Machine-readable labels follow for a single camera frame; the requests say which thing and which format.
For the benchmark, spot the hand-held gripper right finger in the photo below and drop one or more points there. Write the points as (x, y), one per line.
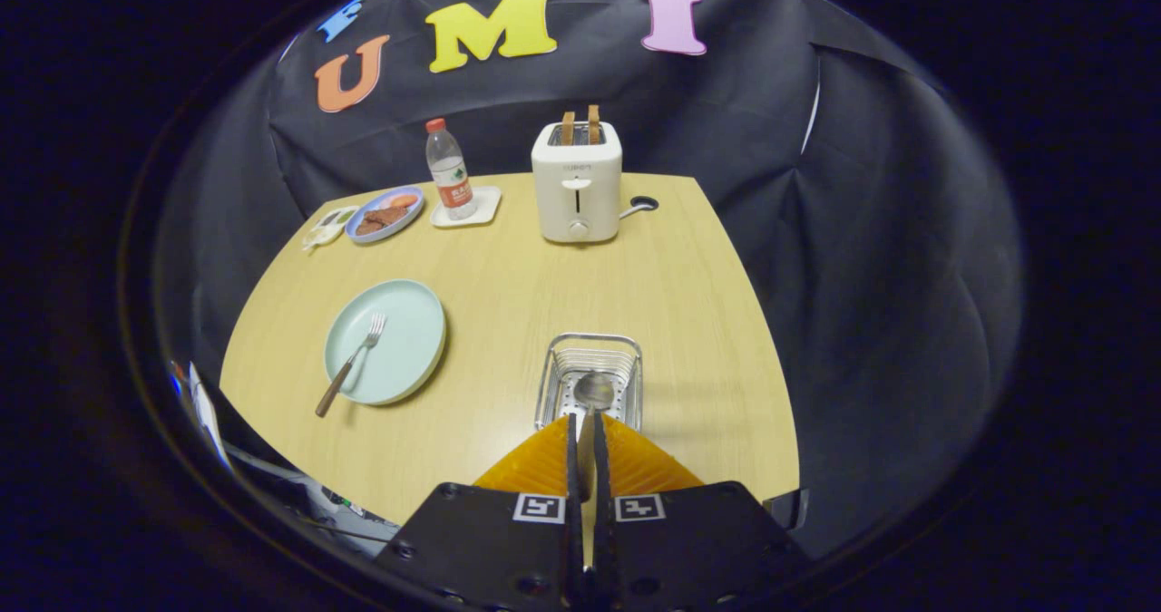
(689, 539)

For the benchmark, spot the brown toast slice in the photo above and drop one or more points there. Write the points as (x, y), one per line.
(593, 125)
(567, 130)

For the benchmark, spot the white slanted board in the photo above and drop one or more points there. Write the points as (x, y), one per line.
(209, 417)

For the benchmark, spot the white square coaster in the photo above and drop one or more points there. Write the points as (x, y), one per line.
(487, 199)

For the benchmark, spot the light green plate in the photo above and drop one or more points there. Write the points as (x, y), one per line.
(408, 349)

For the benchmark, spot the brown meat slice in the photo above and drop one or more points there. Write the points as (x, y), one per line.
(381, 220)

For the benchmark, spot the orange food piece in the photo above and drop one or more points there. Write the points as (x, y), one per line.
(404, 201)

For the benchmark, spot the black backdrop cloth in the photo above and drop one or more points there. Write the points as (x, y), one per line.
(771, 140)

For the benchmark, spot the white toaster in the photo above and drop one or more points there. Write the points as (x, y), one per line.
(576, 186)

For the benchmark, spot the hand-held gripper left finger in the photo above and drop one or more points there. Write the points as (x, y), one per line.
(490, 539)

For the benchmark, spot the blue food plate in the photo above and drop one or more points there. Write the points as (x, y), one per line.
(363, 234)

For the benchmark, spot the white divided sauce dish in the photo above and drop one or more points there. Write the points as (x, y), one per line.
(326, 228)

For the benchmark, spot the small black block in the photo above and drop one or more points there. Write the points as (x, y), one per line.
(787, 510)

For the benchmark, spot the clear plastic water bottle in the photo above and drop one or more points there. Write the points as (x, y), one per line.
(451, 177)

